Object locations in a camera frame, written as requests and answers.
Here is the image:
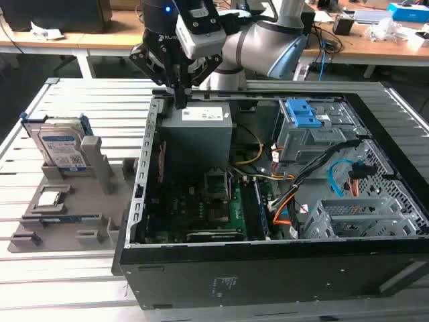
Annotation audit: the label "black open PC case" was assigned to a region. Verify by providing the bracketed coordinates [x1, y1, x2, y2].
[112, 87, 429, 311]

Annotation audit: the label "grey parts rack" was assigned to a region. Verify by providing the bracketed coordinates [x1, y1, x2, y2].
[7, 136, 140, 252]

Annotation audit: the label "green motherboard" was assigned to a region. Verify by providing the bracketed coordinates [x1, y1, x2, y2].
[143, 167, 286, 244]

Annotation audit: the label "thin red wire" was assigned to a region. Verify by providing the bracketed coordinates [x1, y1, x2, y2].
[152, 140, 168, 199]

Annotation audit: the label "small black box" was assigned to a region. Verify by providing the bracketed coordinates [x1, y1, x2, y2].
[333, 16, 355, 36]

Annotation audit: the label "wooden desk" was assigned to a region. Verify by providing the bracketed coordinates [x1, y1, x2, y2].
[301, 9, 429, 80]
[0, 8, 145, 80]

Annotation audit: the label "white power strip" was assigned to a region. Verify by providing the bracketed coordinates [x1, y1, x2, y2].
[294, 63, 310, 81]

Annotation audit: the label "blue cardboard box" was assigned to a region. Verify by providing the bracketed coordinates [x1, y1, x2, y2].
[387, 2, 429, 24]

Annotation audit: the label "orange wire with black connector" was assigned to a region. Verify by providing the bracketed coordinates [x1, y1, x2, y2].
[343, 162, 378, 199]

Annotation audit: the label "crumpled white paper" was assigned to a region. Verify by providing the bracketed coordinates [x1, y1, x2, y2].
[29, 21, 64, 41]

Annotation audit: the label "grey power supply unit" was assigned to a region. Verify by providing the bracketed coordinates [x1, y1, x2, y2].
[157, 101, 234, 168]

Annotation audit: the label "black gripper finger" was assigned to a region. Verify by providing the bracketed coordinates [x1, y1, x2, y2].
[180, 52, 224, 109]
[129, 44, 182, 109]

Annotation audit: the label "silver CPU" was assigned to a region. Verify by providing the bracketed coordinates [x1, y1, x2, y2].
[36, 191, 64, 206]

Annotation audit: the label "blue wire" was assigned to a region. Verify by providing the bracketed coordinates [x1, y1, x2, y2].
[326, 160, 365, 199]

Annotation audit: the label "black RAM slot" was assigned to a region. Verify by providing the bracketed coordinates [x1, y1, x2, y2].
[248, 180, 259, 241]
[241, 180, 251, 241]

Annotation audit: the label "white and yellow wire bundle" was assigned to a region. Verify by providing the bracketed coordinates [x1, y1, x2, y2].
[231, 166, 296, 182]

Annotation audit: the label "blue RAM stick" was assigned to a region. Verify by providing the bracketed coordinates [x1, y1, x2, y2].
[22, 214, 101, 224]

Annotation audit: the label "metal socket cover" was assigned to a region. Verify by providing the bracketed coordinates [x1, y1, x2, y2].
[204, 168, 232, 201]

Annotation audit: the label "orange looped wire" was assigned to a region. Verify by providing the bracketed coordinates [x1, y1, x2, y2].
[273, 193, 296, 225]

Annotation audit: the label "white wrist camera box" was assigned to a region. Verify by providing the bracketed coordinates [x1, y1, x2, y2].
[174, 8, 227, 60]

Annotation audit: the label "large black box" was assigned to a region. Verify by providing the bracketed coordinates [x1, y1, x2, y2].
[1, 0, 113, 34]

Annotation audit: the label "hard disk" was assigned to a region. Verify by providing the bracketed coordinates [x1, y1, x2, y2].
[20, 112, 93, 174]

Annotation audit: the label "grey drive cage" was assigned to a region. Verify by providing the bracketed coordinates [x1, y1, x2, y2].
[274, 99, 368, 165]

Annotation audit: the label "hanging blue cable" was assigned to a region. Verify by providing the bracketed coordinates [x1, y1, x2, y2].
[318, 35, 328, 81]

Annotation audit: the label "black cable bundle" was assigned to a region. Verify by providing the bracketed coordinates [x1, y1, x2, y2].
[267, 139, 365, 215]

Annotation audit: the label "clear plastic bag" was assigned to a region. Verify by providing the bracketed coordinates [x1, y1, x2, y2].
[365, 18, 413, 43]

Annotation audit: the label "black graphics card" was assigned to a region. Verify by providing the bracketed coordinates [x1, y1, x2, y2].
[186, 227, 247, 242]

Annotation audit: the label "grey disk bay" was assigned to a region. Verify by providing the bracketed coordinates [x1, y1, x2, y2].
[298, 197, 422, 239]

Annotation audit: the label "installed RAM stick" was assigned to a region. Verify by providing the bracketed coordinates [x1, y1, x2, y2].
[253, 179, 271, 239]

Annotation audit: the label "CPU socket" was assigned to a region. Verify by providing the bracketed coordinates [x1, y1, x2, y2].
[206, 199, 231, 224]

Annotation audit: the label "flat grey box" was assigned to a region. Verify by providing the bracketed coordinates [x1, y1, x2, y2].
[355, 9, 393, 24]

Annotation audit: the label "blue drive carrier latches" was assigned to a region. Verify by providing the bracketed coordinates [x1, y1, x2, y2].
[286, 98, 322, 127]

